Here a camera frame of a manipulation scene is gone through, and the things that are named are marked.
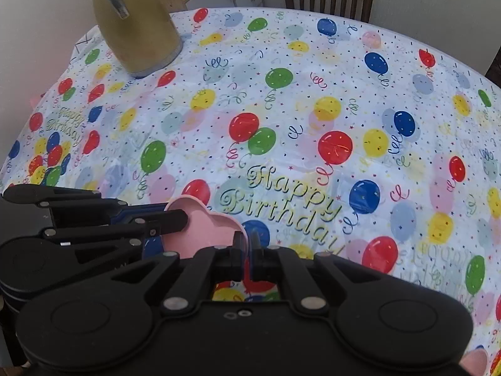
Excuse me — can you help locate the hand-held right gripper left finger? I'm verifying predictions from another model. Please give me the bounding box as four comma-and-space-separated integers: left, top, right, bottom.
111, 231, 246, 316

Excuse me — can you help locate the beige thermos jug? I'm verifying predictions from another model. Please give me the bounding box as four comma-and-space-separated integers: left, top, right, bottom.
79, 0, 184, 78

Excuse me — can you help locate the pink heart-shaped dish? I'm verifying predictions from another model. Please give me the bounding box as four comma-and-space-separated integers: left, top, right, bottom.
162, 197, 246, 260

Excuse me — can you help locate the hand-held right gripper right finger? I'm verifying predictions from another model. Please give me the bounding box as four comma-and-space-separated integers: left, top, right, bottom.
250, 229, 388, 316

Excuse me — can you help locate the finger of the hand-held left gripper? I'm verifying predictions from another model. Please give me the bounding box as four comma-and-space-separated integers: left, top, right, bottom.
76, 236, 165, 268
2, 185, 189, 243

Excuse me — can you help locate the balloon print tablecloth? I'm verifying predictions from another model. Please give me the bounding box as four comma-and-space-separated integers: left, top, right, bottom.
0, 6, 501, 376

